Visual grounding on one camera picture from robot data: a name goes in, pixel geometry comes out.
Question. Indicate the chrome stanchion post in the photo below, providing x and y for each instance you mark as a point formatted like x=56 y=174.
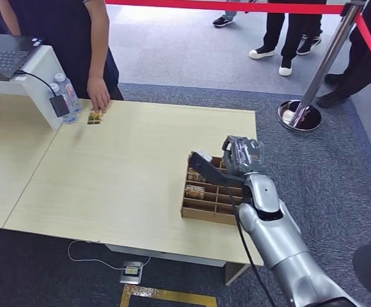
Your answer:
x=324 y=63

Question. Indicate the person's right forearm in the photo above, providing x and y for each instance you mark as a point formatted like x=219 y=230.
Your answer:
x=8 y=17

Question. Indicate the gold patterned card stack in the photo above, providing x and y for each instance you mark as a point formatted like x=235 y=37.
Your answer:
x=94 y=118

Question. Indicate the person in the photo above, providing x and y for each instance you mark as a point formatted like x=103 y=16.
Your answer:
x=60 y=38

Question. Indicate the black camera bracket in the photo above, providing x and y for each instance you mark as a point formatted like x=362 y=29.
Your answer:
x=214 y=173

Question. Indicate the person's left forearm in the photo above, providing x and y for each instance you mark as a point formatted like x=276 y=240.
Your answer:
x=97 y=46

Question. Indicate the black laptop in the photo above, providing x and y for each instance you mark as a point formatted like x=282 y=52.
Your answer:
x=3 y=57

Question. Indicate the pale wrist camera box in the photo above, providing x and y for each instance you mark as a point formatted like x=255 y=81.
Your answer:
x=203 y=156

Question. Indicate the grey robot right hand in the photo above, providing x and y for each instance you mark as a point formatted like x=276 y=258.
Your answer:
x=245 y=156

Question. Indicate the white desk riser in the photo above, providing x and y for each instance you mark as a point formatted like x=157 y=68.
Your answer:
x=42 y=72

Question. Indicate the wooden card holder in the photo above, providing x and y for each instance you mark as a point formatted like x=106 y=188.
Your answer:
x=201 y=213

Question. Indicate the black power adapter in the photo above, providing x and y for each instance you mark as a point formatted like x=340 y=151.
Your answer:
x=59 y=106

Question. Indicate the gold hotel card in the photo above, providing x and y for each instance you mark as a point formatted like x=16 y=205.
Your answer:
x=194 y=192
x=194 y=176

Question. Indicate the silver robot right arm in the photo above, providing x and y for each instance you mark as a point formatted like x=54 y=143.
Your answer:
x=285 y=245

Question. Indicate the metal floor socket box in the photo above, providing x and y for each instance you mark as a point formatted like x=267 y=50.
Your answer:
x=131 y=273

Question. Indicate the person's left hand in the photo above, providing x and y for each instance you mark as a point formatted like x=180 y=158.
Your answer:
x=98 y=94

